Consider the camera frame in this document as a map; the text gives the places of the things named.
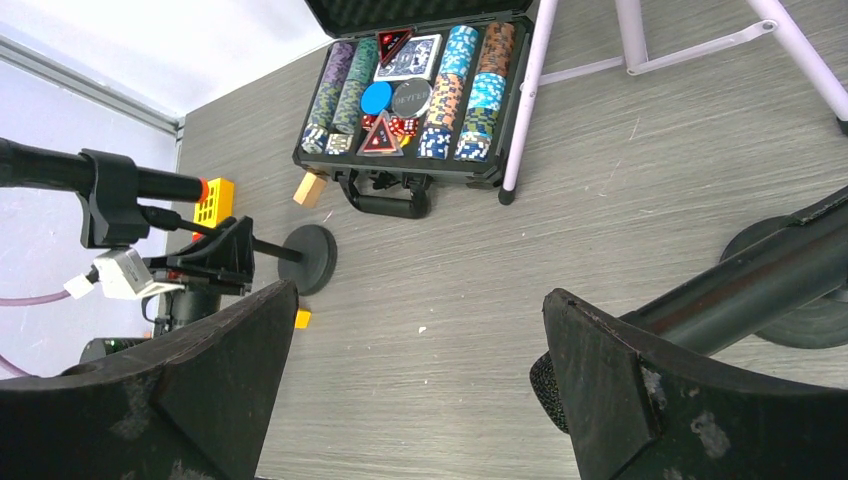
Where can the small yellow block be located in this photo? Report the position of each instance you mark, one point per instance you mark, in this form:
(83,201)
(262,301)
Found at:
(302,319)

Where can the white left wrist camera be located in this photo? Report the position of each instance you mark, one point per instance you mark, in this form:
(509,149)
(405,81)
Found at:
(122,275)

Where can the lilac tripod music stand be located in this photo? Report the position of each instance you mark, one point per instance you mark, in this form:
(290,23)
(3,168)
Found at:
(773,19)

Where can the blue round chip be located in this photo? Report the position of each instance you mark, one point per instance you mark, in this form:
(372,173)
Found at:
(376,98)

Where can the blue playing card deck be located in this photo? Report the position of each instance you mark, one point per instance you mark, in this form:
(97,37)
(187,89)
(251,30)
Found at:
(417,59)

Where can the black poker chip case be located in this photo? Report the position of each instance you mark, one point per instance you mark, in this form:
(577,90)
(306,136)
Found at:
(465,134)

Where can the yellow grid toy brick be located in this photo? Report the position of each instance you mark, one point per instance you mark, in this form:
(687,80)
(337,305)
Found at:
(217,205)

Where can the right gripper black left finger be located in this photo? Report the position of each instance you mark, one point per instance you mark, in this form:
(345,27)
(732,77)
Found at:
(195,403)

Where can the red triangle token upper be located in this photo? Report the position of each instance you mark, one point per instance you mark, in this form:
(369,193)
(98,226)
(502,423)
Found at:
(390,42)

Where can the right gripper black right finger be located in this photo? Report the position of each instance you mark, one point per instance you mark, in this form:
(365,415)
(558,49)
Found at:
(640,407)

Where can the silver dealer button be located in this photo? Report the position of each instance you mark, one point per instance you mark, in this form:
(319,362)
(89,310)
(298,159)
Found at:
(411,98)

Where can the red triangle token lower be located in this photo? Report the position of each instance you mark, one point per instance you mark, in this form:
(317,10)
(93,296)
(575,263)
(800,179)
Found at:
(380,140)

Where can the black microphone plain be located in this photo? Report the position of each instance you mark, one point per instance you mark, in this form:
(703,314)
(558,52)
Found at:
(803,260)

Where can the black round-base mic stand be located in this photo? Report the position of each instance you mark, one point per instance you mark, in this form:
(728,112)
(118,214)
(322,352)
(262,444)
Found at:
(113,218)
(820,324)

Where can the small wooden block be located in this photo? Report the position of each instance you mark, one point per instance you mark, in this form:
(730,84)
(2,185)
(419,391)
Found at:
(310,189)

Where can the red triangle token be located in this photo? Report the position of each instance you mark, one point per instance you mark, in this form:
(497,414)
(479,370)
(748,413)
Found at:
(390,42)
(380,140)

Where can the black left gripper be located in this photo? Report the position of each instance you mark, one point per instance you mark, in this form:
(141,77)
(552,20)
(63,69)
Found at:
(222,262)

